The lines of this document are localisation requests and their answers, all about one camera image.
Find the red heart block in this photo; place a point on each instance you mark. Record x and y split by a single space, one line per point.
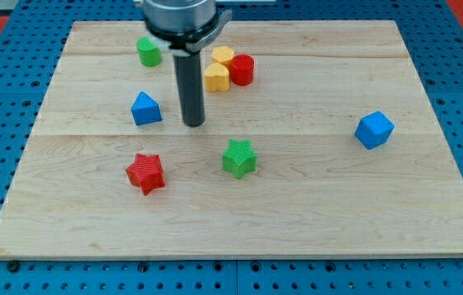
242 70

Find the yellow hexagon block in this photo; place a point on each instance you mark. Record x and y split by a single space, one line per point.
222 55

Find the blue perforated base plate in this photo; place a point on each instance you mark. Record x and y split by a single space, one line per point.
30 46

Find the green cylinder block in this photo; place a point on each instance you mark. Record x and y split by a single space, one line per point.
149 54

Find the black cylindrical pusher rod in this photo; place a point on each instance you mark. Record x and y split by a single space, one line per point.
189 83

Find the yellow heart block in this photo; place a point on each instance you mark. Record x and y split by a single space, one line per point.
216 78

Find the blue cube block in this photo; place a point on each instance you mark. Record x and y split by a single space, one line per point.
374 130

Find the wooden board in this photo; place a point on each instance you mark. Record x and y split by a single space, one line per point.
316 193

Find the red star block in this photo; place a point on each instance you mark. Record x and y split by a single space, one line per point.
146 172

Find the blue triangle block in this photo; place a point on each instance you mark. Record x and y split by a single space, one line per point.
145 110

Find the green star block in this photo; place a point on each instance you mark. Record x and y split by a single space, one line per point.
239 158

